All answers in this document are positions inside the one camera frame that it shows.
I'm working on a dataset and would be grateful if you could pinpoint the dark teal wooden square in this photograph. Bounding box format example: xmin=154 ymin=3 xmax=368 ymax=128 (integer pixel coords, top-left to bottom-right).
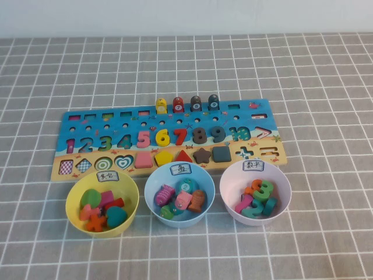
xmin=212 ymin=145 xmax=233 ymax=163

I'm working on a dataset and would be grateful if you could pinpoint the paper label on blue bowl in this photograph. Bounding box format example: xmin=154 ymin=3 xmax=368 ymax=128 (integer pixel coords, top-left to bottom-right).
xmin=170 ymin=163 xmax=192 ymax=176

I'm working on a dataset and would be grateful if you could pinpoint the blue plastic bowl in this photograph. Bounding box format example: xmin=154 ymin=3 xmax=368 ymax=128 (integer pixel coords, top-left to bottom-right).
xmin=144 ymin=163 xmax=216 ymax=229

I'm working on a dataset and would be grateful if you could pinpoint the pink plastic bowl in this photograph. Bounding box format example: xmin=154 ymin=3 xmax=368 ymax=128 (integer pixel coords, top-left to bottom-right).
xmin=219 ymin=160 xmax=292 ymax=227

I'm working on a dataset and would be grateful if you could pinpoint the paper label on pink bowl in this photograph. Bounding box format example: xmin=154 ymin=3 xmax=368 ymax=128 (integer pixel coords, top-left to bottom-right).
xmin=242 ymin=159 xmax=265 ymax=172

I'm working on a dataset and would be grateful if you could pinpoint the yellow plastic bowl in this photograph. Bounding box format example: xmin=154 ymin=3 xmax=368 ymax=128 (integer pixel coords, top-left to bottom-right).
xmin=65 ymin=170 xmax=140 ymax=237

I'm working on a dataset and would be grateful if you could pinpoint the paper label on yellow bowl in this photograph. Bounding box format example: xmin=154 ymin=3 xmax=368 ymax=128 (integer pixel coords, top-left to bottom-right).
xmin=96 ymin=171 xmax=120 ymax=183

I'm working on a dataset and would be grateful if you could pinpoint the red wooden piece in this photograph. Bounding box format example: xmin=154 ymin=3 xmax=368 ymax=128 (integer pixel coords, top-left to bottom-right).
xmin=103 ymin=197 xmax=125 ymax=211

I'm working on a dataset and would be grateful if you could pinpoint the colourful wooden puzzle board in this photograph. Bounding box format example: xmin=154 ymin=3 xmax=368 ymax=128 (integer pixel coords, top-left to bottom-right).
xmin=50 ymin=98 xmax=288 ymax=183

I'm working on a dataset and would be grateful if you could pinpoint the red wooden number seven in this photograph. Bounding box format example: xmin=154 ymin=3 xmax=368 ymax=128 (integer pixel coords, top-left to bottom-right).
xmin=173 ymin=128 xmax=189 ymax=146

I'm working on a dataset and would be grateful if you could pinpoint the brown wooden number eight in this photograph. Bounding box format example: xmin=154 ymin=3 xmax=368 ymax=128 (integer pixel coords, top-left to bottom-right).
xmin=192 ymin=127 xmax=207 ymax=145

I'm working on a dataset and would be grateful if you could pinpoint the red wooden triangle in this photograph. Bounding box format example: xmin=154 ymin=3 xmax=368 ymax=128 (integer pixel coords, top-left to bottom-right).
xmin=174 ymin=149 xmax=193 ymax=164

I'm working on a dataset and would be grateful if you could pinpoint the brown wooden star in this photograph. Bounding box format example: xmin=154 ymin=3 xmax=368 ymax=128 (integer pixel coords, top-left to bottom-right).
xmin=193 ymin=147 xmax=212 ymax=165

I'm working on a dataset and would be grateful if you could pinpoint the yellow wooden number six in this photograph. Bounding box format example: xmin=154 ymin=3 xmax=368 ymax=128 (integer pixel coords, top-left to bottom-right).
xmin=155 ymin=129 xmax=171 ymax=148

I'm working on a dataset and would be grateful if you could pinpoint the yellow wooden pentagon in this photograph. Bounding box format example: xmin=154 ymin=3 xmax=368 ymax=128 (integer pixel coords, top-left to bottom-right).
xmin=154 ymin=150 xmax=174 ymax=167

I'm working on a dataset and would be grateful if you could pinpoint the red wooden fish seven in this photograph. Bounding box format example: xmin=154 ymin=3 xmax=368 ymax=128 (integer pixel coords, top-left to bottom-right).
xmin=172 ymin=96 xmax=185 ymax=113

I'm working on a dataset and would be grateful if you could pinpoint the yellow wooden fish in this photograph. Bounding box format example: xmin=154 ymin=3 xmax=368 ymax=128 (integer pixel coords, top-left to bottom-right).
xmin=155 ymin=97 xmax=168 ymax=114

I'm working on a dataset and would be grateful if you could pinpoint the pink wooden number five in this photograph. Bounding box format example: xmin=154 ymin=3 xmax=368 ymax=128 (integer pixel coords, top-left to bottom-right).
xmin=136 ymin=129 xmax=155 ymax=149

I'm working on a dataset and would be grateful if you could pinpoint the dark teal wooden fish nine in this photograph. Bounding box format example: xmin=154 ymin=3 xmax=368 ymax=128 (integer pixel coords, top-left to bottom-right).
xmin=207 ymin=94 xmax=220 ymax=111

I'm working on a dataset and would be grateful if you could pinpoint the teal wooden fish two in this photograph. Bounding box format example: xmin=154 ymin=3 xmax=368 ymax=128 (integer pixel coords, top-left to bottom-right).
xmin=177 ymin=179 xmax=195 ymax=195

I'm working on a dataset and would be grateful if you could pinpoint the pink wooden trapezoid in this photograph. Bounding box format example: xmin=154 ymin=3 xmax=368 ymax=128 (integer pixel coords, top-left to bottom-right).
xmin=134 ymin=151 xmax=154 ymax=170

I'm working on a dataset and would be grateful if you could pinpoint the magenta wooden fish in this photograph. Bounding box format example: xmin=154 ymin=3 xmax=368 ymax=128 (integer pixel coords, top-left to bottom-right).
xmin=153 ymin=184 xmax=175 ymax=207

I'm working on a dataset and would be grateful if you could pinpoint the pink wooden fish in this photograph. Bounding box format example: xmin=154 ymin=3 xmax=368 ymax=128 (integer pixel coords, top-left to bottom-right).
xmin=174 ymin=191 xmax=192 ymax=210

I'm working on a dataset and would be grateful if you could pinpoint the orange wooden fish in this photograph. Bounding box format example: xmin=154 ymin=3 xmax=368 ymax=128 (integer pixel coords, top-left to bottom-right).
xmin=186 ymin=189 xmax=207 ymax=213

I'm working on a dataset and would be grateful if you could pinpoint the green wooden fish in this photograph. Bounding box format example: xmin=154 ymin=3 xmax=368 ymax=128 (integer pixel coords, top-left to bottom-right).
xmin=159 ymin=205 xmax=184 ymax=220

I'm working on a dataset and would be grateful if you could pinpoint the orange wooden number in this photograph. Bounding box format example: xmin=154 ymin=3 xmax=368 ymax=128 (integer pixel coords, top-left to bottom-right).
xmin=244 ymin=179 xmax=263 ymax=196

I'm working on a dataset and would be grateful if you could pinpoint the pink wooden number one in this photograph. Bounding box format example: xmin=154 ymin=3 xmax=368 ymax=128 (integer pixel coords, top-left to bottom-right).
xmin=235 ymin=194 xmax=254 ymax=214

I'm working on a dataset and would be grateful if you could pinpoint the green wooden number three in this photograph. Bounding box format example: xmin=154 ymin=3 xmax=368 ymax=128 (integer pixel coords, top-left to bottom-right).
xmin=252 ymin=180 xmax=275 ymax=204

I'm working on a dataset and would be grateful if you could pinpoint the teal wooden number two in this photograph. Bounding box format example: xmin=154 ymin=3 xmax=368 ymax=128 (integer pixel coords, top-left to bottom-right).
xmin=241 ymin=198 xmax=265 ymax=218

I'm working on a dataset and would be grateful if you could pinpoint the magenta wooden rectangle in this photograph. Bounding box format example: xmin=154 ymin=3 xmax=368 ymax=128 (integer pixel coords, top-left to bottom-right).
xmin=100 ymin=191 xmax=115 ymax=207

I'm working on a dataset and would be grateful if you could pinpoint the dark teal wooden number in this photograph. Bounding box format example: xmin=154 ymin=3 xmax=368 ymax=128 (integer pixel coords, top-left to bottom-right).
xmin=262 ymin=197 xmax=278 ymax=216

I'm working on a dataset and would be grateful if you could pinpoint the green wooden circle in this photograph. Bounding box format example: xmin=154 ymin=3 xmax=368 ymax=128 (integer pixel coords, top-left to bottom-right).
xmin=80 ymin=188 xmax=102 ymax=208

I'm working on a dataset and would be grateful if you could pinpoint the grey checked tablecloth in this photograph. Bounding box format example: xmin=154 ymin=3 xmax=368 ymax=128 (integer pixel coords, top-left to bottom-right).
xmin=0 ymin=33 xmax=373 ymax=280

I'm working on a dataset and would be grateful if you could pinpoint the orange wooden plus sign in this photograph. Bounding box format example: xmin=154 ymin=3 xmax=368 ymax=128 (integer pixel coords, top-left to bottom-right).
xmin=86 ymin=214 xmax=105 ymax=233

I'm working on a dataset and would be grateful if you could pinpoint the orange wooden rhombus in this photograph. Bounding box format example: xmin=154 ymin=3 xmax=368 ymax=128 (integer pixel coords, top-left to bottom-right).
xmin=80 ymin=204 xmax=97 ymax=221

